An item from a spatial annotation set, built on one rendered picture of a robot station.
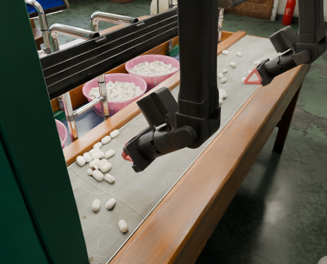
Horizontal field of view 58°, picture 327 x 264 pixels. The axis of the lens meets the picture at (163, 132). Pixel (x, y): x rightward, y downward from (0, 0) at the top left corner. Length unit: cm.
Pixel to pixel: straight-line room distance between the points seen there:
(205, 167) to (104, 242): 34
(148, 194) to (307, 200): 132
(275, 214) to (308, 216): 18
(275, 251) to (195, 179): 94
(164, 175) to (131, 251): 26
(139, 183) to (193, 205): 17
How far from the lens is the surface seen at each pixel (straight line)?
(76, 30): 76
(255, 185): 194
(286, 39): 101
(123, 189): 81
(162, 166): 87
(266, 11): 564
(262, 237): 169
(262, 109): 114
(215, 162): 86
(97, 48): 70
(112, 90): 129
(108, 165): 86
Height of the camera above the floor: 132
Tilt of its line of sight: 35 degrees down
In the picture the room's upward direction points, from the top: straight up
